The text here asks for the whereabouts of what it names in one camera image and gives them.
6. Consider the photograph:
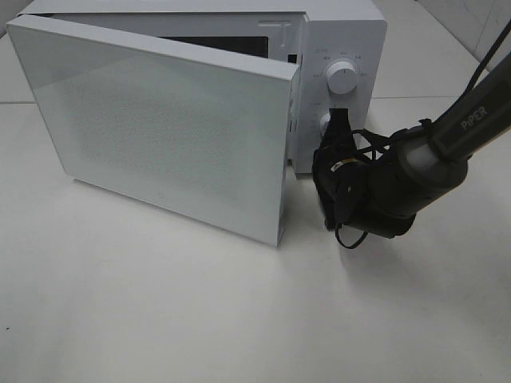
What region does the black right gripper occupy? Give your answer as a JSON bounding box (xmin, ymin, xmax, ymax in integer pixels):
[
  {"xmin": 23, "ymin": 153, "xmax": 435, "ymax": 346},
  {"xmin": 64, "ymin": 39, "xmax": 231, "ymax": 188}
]
[{"xmin": 312, "ymin": 108, "xmax": 383, "ymax": 231}]

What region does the white microwave knob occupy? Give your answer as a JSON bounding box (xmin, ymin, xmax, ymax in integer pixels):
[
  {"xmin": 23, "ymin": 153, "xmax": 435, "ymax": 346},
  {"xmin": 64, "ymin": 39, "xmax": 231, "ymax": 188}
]
[
  {"xmin": 325, "ymin": 58, "xmax": 358, "ymax": 95},
  {"xmin": 319, "ymin": 112, "xmax": 331, "ymax": 138}
]

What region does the white microwave door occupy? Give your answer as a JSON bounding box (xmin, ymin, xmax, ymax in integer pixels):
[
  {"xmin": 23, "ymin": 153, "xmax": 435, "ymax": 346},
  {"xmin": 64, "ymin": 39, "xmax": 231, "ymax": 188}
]
[{"xmin": 6, "ymin": 15, "xmax": 299, "ymax": 246}]

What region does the white microwave oven body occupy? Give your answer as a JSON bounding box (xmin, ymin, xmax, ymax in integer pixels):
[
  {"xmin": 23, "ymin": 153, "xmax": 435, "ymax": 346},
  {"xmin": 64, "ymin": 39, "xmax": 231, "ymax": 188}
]
[{"xmin": 6, "ymin": 1, "xmax": 387, "ymax": 174}]

